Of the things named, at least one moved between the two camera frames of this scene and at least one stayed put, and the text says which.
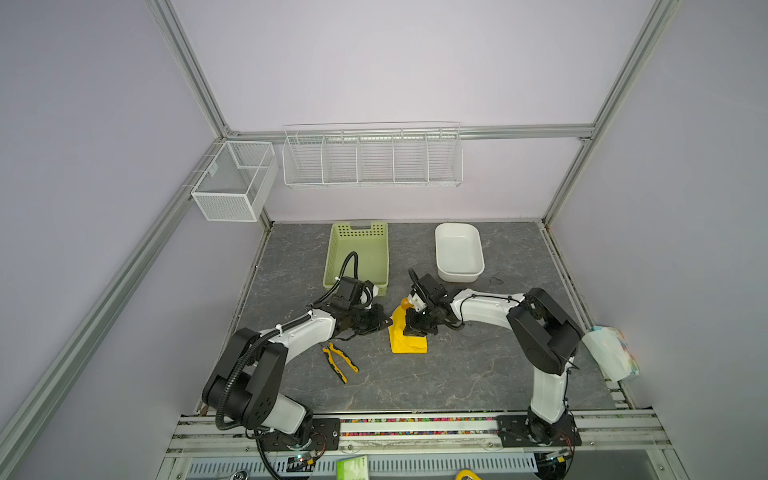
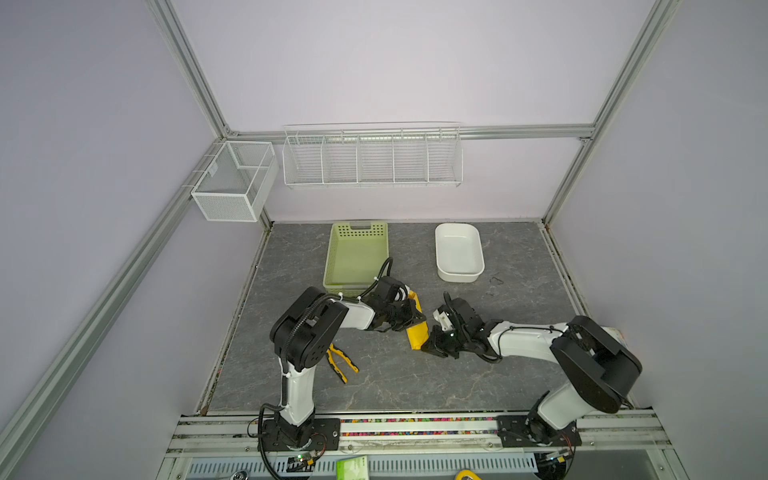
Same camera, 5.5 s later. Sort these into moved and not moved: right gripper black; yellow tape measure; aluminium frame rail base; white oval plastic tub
Moved: right gripper black
Not moved: yellow tape measure; white oval plastic tub; aluminium frame rail base
